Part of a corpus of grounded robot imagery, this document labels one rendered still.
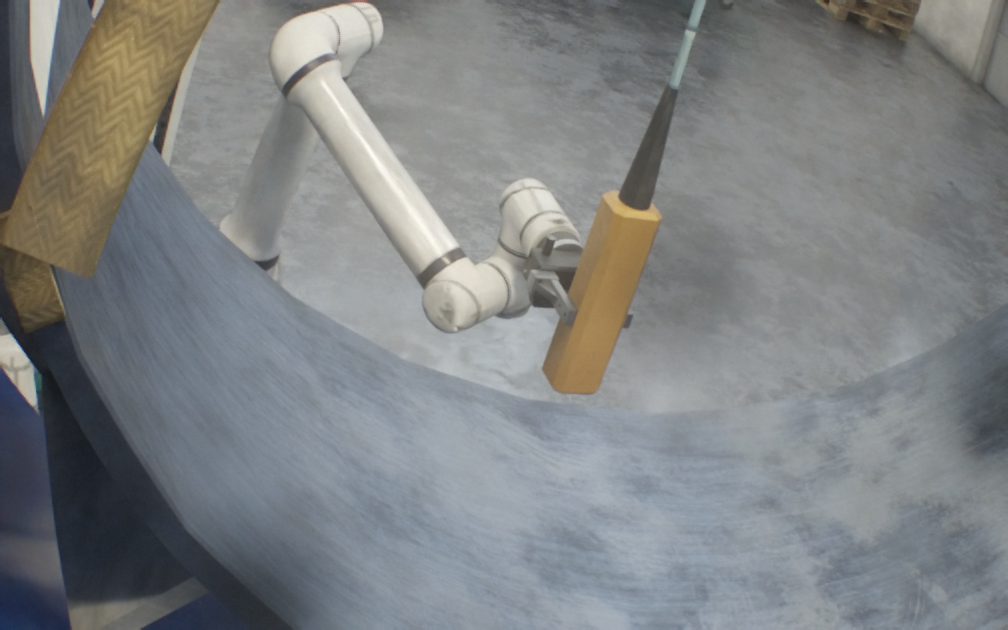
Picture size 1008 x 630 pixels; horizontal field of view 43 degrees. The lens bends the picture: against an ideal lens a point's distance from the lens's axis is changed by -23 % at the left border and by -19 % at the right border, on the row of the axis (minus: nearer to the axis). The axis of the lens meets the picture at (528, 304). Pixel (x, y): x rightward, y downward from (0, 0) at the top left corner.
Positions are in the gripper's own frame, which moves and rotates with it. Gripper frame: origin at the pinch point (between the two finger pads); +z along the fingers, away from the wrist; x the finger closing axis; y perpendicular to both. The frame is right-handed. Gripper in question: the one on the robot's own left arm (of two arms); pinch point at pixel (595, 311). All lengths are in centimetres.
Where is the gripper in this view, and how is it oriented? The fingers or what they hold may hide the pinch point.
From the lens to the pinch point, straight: 234.8
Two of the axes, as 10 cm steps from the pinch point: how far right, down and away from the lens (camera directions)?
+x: 9.0, 0.6, 4.2
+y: 2.8, -8.3, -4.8
